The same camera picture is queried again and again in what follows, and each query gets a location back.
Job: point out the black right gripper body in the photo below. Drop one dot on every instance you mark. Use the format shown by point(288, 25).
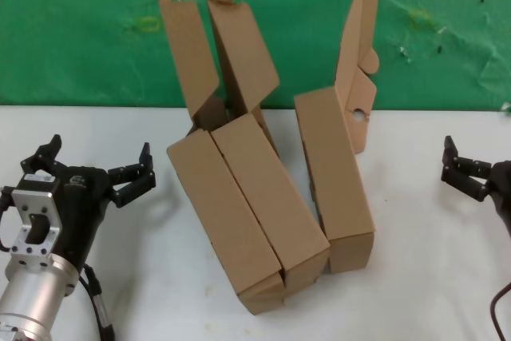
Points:
point(504, 189)

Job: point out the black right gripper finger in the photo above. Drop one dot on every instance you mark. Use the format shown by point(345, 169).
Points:
point(465, 177)

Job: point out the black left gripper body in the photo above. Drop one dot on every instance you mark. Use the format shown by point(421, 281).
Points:
point(84, 205)

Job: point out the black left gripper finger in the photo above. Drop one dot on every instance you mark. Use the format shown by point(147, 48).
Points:
point(42, 157)
point(133, 183)

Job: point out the brown cardboard box with hole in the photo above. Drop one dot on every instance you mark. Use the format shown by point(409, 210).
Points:
point(335, 165)

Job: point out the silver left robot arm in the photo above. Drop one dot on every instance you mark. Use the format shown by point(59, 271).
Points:
point(32, 293)

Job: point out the brown cardboard box, narrow lid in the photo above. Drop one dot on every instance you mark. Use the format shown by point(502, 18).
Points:
point(223, 209)

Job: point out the brown cardboard box, wide lid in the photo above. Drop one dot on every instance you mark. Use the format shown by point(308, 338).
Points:
point(271, 197)

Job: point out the green cloth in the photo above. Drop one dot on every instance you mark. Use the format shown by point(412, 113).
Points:
point(80, 37)

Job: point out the small white scrap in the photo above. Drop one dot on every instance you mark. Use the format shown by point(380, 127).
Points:
point(404, 52)

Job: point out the yellow rubber band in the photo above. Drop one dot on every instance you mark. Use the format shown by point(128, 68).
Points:
point(148, 23)
point(419, 17)

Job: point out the silver left camera mount bracket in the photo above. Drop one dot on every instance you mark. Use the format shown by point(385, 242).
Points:
point(28, 201)

